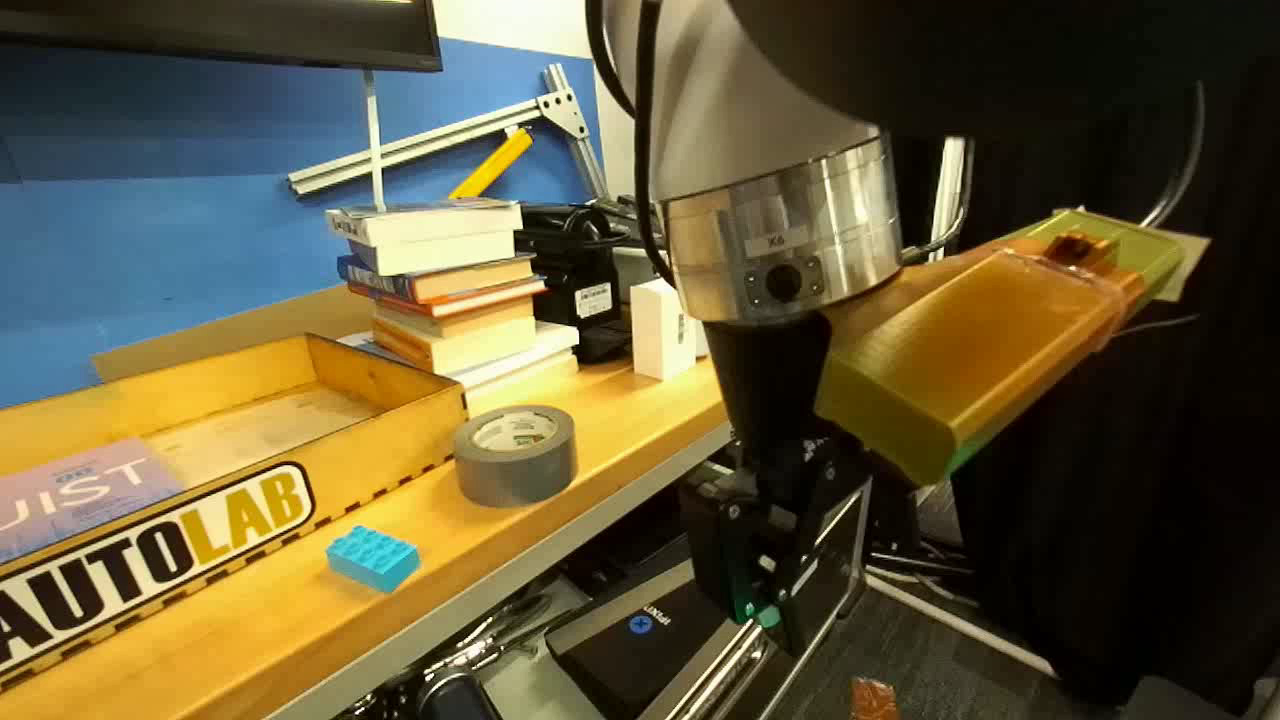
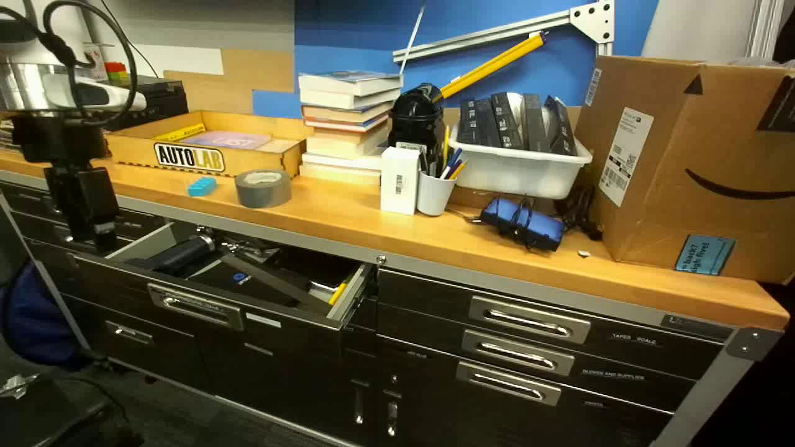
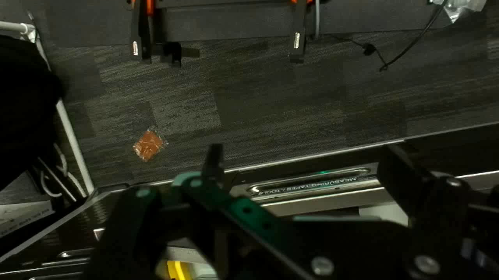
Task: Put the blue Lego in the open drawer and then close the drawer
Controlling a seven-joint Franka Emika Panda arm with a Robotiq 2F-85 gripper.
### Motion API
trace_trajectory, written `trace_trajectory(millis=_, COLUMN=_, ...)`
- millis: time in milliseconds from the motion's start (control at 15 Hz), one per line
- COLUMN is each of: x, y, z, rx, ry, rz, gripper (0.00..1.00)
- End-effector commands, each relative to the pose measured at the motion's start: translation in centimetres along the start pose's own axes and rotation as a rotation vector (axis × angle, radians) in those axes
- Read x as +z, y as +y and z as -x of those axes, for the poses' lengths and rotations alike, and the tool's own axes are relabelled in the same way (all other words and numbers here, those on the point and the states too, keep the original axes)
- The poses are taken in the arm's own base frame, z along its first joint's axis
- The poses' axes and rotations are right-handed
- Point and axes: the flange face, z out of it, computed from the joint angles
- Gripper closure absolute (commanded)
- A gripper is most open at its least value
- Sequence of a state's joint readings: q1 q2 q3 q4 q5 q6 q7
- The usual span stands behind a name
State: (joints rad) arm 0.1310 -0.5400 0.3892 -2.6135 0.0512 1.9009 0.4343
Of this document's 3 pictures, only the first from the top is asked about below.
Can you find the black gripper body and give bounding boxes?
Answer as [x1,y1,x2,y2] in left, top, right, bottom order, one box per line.
[682,316,873,597]

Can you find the blue Lego brick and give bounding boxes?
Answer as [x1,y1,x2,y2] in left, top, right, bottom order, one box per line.
[325,519,423,597]

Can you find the wooden drawer with Autolab label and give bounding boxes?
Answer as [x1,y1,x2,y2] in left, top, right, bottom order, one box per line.
[0,330,471,691]

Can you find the black flight case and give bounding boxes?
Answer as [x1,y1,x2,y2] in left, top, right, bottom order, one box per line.
[544,475,877,720]

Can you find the small orange object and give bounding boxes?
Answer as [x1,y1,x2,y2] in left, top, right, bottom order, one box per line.
[847,673,905,720]

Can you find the small white box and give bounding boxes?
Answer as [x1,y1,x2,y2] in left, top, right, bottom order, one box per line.
[629,275,711,386]

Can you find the black electronic device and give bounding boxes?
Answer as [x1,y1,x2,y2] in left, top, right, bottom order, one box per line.
[516,200,664,366]

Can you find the large white book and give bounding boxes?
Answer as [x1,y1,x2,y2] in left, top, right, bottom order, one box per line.
[445,320,585,415]

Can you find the thick yellow book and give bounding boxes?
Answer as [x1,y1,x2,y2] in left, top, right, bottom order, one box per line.
[368,316,544,376]

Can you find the thin red book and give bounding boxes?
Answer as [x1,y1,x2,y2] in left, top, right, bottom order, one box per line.
[351,270,554,320]

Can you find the tan book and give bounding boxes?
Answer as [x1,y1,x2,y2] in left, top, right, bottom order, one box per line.
[371,291,541,345]

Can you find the blue covered book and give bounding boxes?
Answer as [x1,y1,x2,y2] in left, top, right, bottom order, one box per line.
[338,257,536,306]

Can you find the yellow bar tool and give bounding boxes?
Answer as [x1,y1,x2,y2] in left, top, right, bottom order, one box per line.
[450,122,536,205]

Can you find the thick white book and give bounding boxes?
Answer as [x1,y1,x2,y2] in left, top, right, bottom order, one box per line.
[325,196,529,253]

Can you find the thin white pole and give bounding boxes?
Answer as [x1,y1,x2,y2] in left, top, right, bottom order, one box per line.
[361,73,393,216]

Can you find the purple booklet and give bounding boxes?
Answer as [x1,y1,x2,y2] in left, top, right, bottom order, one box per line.
[0,437,188,564]

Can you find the black monitor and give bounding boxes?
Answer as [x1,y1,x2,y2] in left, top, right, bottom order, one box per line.
[0,0,450,77]

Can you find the grey duct tape roll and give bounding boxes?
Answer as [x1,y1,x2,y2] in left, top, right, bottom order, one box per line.
[452,400,581,513]

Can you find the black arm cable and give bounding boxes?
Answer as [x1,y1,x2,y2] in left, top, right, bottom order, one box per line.
[585,0,674,270]

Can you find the aluminium rail with bracket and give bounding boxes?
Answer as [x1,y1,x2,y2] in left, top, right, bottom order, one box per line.
[286,63,614,205]

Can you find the blue wall panel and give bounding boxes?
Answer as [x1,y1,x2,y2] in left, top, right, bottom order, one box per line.
[0,34,610,412]

